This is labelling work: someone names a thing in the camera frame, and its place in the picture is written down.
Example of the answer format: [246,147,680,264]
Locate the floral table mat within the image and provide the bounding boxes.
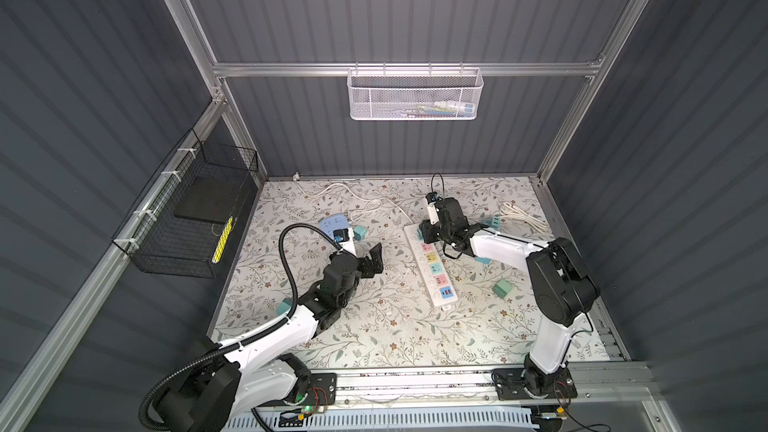
[212,177,552,369]

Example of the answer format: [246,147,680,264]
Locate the white multicolour power strip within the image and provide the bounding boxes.
[403,224,458,311]

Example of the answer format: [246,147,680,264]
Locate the yellow marker pen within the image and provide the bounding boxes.
[211,216,235,264]

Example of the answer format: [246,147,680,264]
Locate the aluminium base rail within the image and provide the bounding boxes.
[161,362,661,415]

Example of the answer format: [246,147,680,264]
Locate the black pad in basket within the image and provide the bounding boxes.
[173,177,247,225]

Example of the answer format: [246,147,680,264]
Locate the blue square socket cube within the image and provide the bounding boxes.
[319,213,350,243]

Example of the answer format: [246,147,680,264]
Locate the white wire mesh basket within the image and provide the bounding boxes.
[346,66,484,121]

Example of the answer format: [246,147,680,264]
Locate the black wire basket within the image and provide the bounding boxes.
[113,132,259,279]

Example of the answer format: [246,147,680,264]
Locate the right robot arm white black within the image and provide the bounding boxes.
[418,192,600,398]

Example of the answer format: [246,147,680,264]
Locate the pens in white basket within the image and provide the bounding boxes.
[396,101,477,120]

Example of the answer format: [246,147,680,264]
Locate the white bundled cable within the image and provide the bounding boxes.
[497,201,550,234]

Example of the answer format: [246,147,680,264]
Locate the white power strip cord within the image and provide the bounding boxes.
[291,172,415,226]

